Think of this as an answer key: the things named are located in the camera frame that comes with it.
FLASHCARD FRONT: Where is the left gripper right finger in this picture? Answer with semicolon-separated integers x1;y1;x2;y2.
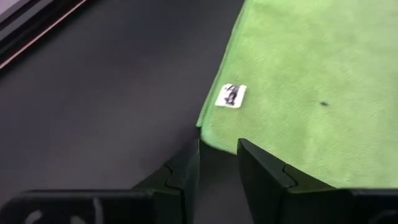
237;138;398;224

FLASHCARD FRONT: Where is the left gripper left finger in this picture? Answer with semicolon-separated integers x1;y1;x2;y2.
0;138;200;224

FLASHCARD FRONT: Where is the green microfiber towel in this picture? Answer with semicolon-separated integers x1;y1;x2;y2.
196;0;398;189

